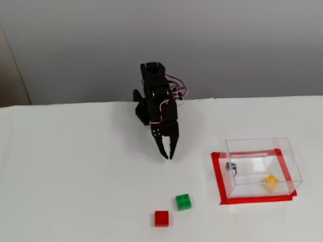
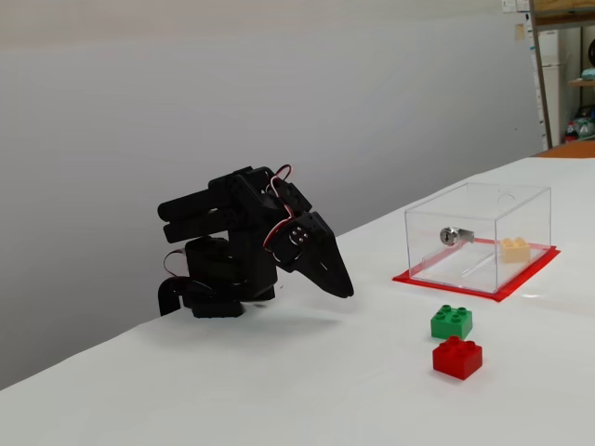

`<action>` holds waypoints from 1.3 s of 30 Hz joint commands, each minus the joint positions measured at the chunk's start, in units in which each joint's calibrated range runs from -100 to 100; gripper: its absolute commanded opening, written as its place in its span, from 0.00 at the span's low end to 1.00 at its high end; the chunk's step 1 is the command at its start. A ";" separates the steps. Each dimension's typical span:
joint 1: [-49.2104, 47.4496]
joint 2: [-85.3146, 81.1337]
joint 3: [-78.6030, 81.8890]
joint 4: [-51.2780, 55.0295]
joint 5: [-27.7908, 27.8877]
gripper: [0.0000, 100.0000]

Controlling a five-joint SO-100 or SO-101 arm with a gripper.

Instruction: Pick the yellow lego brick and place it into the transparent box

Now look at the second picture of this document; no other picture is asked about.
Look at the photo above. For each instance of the transparent plastic box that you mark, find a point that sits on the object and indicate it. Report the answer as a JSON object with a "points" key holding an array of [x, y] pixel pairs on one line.
{"points": [[511, 209]]}

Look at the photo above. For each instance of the orange brown table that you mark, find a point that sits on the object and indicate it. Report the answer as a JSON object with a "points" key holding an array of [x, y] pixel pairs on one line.
{"points": [[572, 149]]}

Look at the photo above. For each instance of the beige paper label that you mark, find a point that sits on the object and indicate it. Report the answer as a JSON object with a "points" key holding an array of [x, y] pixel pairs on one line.
{"points": [[519, 32]]}

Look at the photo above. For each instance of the teal object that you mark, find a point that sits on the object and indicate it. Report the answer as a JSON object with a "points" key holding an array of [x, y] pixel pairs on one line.
{"points": [[589, 74]]}

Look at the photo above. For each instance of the yellow lego brick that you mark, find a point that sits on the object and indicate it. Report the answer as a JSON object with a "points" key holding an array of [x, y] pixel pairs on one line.
{"points": [[515, 251]]}

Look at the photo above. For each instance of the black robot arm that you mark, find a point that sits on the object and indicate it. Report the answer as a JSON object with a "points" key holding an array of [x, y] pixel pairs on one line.
{"points": [[200, 213]]}

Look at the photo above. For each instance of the silver cam lock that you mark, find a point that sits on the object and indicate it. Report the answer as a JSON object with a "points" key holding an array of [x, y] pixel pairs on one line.
{"points": [[448, 237]]}

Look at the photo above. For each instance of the red lego brick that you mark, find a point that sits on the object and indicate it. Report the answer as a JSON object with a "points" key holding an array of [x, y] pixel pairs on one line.
{"points": [[455, 360]]}

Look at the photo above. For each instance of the white paper label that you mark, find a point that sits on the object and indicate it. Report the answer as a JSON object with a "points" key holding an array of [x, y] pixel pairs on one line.
{"points": [[509, 5]]}

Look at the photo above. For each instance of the red capped bottle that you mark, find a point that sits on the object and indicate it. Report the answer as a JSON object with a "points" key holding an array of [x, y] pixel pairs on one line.
{"points": [[571, 132]]}

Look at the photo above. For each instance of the black round object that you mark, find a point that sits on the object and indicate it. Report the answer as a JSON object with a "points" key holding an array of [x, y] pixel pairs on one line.
{"points": [[592, 53]]}

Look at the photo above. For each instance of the green lego brick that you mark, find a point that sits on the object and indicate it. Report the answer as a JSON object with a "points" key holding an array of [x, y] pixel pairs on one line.
{"points": [[451, 323]]}

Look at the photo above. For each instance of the red tape frame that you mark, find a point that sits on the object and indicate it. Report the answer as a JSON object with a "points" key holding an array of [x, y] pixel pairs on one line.
{"points": [[525, 279]]}

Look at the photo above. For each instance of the green plastic bag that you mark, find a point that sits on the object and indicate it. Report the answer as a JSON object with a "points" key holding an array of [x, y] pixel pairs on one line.
{"points": [[586, 125]]}

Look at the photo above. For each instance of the metal storage shelf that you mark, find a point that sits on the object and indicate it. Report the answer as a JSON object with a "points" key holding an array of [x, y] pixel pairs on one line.
{"points": [[543, 93]]}

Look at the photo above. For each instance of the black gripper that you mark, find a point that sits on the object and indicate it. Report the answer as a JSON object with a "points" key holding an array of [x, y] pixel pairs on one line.
{"points": [[320, 245]]}

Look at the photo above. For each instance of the white label strip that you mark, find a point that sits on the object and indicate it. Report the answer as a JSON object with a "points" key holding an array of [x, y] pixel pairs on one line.
{"points": [[529, 32]]}

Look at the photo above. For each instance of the large grey backdrop board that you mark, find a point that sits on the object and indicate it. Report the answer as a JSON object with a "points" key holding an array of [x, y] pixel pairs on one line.
{"points": [[232, 69]]}

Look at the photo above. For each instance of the black table clamp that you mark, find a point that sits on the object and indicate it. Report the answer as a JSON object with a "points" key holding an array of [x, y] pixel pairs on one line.
{"points": [[167, 295]]}

